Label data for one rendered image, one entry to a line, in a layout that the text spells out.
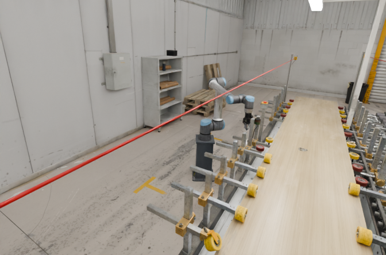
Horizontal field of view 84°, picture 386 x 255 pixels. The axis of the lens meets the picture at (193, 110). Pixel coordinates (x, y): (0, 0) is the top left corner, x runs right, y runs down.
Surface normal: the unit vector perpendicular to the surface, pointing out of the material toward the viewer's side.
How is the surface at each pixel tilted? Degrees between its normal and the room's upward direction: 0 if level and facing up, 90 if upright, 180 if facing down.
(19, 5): 90
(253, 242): 0
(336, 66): 90
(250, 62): 90
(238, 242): 0
